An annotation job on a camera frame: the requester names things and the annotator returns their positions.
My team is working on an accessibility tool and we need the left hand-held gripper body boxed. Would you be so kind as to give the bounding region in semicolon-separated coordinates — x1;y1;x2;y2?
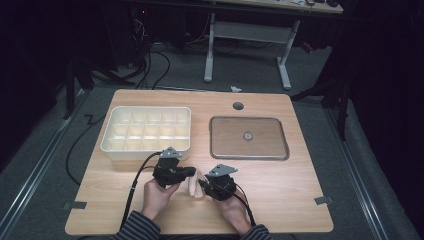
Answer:
152;146;184;188

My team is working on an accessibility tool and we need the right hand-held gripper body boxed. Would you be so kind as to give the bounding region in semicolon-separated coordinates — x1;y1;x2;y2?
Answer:
203;163;239;202

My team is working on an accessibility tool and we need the pale pink sock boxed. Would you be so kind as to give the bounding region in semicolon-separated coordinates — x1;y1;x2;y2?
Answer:
186;168;209;199

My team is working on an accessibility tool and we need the cream compartment organizer box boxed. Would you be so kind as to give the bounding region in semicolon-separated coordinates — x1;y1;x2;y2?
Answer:
99;105;192;162

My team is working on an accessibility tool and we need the person's left hand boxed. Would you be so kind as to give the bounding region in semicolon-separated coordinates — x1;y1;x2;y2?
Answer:
141;179;183;222

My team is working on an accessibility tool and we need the person's right hand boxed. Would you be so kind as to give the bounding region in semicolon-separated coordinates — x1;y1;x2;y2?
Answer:
218;189;253;236

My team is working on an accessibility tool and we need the shiny metal tray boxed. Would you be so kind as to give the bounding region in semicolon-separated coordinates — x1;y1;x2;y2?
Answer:
208;115;290;161

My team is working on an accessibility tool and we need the black metal stand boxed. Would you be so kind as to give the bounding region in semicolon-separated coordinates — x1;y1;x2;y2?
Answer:
289;76;351;141
63;58;134;120

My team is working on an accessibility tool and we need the white-framed wooden desk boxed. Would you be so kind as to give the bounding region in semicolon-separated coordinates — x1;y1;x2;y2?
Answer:
203;0;344;91

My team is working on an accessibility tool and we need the right hand-held gripper black cable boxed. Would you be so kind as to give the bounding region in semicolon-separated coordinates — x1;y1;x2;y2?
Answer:
229;186;258;228

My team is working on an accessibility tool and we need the hand-held gripper black cable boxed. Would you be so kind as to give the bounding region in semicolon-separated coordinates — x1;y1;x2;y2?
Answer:
119;151;164;231
229;186;258;228

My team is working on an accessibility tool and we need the left hand-held gripper black cable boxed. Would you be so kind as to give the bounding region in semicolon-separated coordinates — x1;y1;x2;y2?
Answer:
119;151;164;231

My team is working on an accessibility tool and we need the long black floor cable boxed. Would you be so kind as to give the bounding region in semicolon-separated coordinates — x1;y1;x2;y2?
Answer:
65;114;105;185

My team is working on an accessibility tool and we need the bundle of black floor cables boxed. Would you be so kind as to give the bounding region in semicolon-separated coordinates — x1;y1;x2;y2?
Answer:
126;19;172;90

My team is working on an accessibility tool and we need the metal floor rail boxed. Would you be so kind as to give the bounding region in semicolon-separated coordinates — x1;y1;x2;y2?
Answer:
324;108;389;240
0;89;88;234

